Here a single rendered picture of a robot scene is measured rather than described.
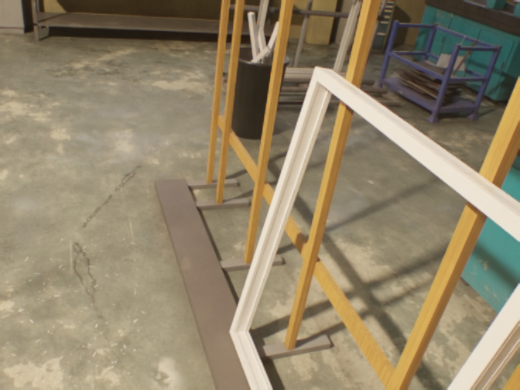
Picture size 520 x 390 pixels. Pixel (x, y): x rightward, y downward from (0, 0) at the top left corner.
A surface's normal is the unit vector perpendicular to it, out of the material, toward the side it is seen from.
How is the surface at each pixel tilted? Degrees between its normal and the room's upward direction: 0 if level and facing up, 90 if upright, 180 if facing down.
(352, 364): 0
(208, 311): 0
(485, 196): 82
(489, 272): 90
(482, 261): 90
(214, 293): 0
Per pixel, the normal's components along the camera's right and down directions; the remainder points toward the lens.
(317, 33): 0.31, 0.52
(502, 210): -0.92, -0.06
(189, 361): 0.12, -0.85
